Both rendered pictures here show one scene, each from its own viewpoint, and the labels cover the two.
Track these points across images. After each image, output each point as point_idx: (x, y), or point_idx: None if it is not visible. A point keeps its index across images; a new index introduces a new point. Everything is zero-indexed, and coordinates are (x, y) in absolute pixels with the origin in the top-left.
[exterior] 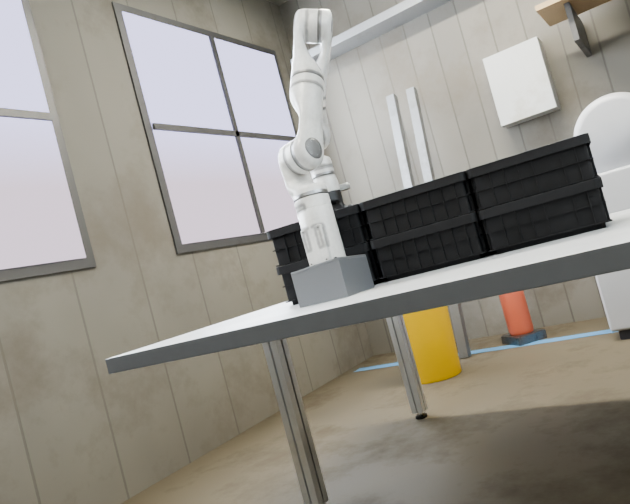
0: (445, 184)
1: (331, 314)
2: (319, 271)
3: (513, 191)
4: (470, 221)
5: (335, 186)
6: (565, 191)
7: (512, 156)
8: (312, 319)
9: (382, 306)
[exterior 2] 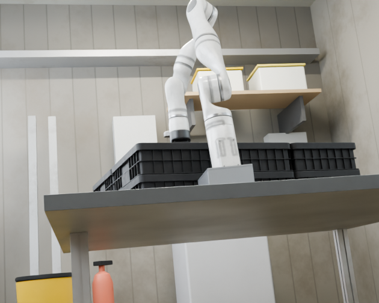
0: (279, 147)
1: (317, 181)
2: (234, 171)
3: (316, 165)
4: (292, 176)
5: (189, 128)
6: (344, 172)
7: (319, 142)
8: (301, 183)
9: (355, 181)
